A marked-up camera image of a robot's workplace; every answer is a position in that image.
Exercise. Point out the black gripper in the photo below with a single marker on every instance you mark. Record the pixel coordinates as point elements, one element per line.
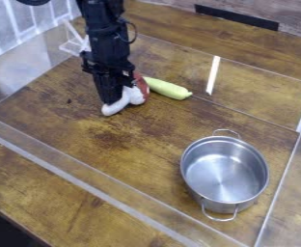
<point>111,62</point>

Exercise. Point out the clear acrylic triangular stand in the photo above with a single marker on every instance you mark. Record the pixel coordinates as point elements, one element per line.
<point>76,44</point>

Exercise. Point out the white red plush mushroom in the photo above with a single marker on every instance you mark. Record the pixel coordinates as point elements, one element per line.
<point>134,95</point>

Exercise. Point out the spoon with yellow-green handle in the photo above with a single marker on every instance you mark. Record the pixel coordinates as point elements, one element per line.
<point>167,89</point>

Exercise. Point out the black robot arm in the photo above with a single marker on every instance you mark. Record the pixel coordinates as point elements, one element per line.
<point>107,27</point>

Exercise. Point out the silver pot with handles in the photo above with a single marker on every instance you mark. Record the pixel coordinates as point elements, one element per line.
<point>226,174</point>

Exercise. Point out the black strip on table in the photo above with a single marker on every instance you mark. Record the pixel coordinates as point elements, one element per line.
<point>242,18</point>

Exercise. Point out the clear acrylic barrier panel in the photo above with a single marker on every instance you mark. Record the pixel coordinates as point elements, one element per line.
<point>190,231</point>

